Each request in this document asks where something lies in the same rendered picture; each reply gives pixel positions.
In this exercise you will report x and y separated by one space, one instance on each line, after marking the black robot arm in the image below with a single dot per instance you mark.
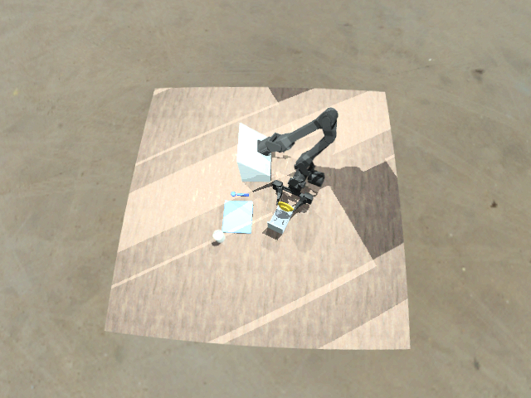
327 121

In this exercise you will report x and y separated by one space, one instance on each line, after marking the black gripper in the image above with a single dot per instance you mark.
304 198

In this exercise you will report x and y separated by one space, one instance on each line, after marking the yellow round plate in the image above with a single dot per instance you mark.
285 207

